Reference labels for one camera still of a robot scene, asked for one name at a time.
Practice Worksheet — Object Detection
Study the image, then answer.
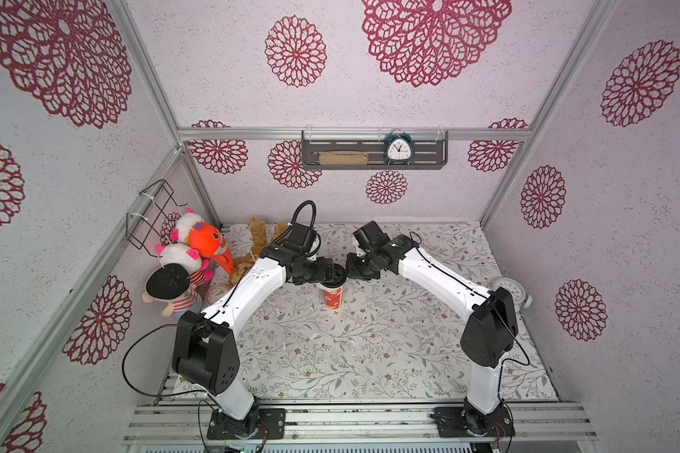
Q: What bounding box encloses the red white paper cup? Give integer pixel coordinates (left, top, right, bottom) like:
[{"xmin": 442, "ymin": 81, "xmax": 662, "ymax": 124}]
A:
[{"xmin": 319, "ymin": 285, "xmax": 345, "ymax": 311}]

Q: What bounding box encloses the black plastic cup lid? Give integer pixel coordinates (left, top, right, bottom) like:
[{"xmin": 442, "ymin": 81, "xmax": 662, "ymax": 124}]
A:
[{"xmin": 319, "ymin": 263, "xmax": 347, "ymax": 290}]

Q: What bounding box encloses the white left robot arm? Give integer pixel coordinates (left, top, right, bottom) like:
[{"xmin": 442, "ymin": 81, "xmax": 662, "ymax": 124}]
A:
[{"xmin": 172, "ymin": 247, "xmax": 347, "ymax": 421}]

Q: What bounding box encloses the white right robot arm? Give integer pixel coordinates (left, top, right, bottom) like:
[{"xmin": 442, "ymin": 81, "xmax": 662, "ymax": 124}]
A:
[{"xmin": 346, "ymin": 230, "xmax": 519, "ymax": 425}]

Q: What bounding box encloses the brown teddy bear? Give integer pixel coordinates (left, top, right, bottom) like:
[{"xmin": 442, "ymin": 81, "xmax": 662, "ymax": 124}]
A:
[{"xmin": 229, "ymin": 217, "xmax": 269, "ymax": 288}]

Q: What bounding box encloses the clear round tape roll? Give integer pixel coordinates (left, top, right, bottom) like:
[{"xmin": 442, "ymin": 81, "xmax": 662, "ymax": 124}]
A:
[{"xmin": 203, "ymin": 284, "xmax": 230, "ymax": 308}]

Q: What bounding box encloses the orange red plush toy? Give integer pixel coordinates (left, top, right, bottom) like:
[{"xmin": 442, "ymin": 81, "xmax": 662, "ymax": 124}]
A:
[{"xmin": 170, "ymin": 210, "xmax": 234, "ymax": 274}]

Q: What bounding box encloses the teal alarm clock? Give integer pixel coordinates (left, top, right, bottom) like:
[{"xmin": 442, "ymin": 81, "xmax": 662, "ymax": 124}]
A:
[{"xmin": 383, "ymin": 134, "xmax": 414, "ymax": 165}]

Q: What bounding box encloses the pink white pig plush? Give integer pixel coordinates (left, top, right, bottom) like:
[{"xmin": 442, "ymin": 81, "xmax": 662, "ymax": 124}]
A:
[{"xmin": 155, "ymin": 243, "xmax": 213, "ymax": 288}]

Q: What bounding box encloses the black haired doll plush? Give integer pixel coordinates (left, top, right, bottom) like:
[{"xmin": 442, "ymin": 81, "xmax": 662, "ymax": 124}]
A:
[{"xmin": 142, "ymin": 263, "xmax": 202, "ymax": 317}]

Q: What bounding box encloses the white alarm clock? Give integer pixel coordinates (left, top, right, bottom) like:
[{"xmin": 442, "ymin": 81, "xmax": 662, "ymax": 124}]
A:
[{"xmin": 491, "ymin": 277, "xmax": 534, "ymax": 310}]

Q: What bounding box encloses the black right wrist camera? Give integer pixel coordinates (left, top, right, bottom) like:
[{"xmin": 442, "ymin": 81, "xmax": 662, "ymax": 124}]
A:
[{"xmin": 353, "ymin": 221, "xmax": 390, "ymax": 253}]

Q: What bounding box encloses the grey wall shelf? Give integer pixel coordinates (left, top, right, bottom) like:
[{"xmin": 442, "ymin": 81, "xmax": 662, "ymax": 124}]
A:
[{"xmin": 300, "ymin": 128, "xmax": 449, "ymax": 171}]

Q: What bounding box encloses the black wire basket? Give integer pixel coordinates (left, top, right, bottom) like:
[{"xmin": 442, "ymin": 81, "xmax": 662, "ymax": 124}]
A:
[{"xmin": 124, "ymin": 179, "xmax": 186, "ymax": 258}]

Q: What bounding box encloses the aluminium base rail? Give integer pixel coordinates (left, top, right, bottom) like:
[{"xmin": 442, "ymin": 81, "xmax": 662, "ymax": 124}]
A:
[{"xmin": 120, "ymin": 400, "xmax": 598, "ymax": 447}]

